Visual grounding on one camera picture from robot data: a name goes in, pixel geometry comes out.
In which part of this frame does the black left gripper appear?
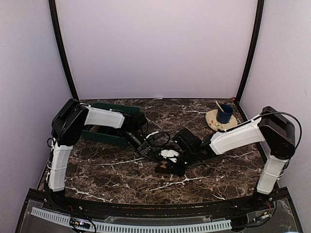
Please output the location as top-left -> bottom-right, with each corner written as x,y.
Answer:
120,129 -> 159,162

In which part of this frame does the brown argyle sock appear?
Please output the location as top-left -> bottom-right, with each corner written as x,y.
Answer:
155,160 -> 171,174

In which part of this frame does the green plastic divider tray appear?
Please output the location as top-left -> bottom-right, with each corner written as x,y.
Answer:
81,102 -> 141,148

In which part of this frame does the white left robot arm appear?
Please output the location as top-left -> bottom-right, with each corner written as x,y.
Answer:
46,99 -> 161,192

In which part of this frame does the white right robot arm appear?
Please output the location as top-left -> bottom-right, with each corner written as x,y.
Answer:
160,106 -> 301,211

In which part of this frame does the cream floral plate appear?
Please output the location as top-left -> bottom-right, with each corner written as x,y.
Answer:
205,109 -> 238,132

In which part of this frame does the blue speckled mug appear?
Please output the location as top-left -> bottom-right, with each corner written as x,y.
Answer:
216,104 -> 234,124

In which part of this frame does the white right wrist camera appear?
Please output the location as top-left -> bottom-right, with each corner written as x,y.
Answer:
159,150 -> 180,163

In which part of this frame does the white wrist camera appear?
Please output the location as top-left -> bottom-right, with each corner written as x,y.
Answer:
146,131 -> 160,139
159,150 -> 180,163

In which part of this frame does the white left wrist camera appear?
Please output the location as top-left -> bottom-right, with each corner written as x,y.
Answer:
146,131 -> 160,139

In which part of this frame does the black front rail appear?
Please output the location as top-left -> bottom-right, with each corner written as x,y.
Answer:
53,196 -> 255,217

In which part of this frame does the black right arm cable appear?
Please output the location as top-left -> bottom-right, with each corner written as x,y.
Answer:
218,111 -> 303,178

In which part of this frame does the white slotted cable duct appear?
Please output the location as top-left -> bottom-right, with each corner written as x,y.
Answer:
30,207 -> 232,233

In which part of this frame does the right black frame post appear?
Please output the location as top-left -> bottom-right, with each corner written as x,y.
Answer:
235,0 -> 265,105

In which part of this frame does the black frame post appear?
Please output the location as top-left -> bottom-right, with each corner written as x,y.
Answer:
235,0 -> 265,105
48,0 -> 79,100

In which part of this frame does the left black frame post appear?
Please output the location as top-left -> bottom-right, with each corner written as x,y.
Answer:
48,0 -> 79,100

